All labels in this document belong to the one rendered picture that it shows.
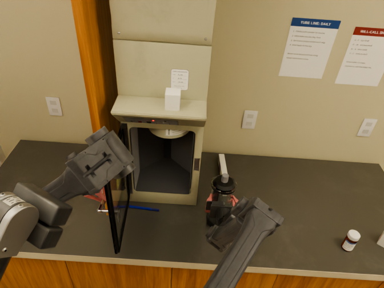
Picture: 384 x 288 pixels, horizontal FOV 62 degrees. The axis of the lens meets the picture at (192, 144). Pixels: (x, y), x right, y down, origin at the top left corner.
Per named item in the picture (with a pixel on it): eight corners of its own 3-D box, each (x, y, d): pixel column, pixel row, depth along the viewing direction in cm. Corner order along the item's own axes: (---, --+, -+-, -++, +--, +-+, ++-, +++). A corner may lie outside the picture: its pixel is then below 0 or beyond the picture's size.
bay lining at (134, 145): (142, 155, 165) (139, 95, 143) (192, 158, 165) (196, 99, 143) (134, 190, 146) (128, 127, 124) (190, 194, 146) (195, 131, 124)
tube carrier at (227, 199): (204, 210, 147) (210, 174, 135) (228, 211, 147) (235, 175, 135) (206, 228, 138) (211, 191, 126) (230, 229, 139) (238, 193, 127)
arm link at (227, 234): (235, 208, 78) (272, 237, 76) (247, 191, 80) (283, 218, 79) (200, 238, 116) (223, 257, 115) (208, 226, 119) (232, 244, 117)
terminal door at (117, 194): (129, 196, 146) (123, 124, 121) (117, 256, 122) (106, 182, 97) (127, 196, 146) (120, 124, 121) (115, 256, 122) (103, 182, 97)
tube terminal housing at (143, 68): (136, 165, 170) (127, 15, 122) (198, 169, 170) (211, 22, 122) (127, 200, 150) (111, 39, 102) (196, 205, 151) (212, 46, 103)
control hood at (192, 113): (119, 118, 121) (117, 94, 115) (204, 123, 121) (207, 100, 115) (112, 135, 112) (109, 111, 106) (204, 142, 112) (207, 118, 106)
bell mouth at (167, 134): (151, 113, 142) (151, 102, 138) (191, 115, 142) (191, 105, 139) (145, 137, 128) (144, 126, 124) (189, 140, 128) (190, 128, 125)
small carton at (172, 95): (166, 102, 112) (166, 87, 109) (180, 103, 113) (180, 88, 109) (164, 110, 109) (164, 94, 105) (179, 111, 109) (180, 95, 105)
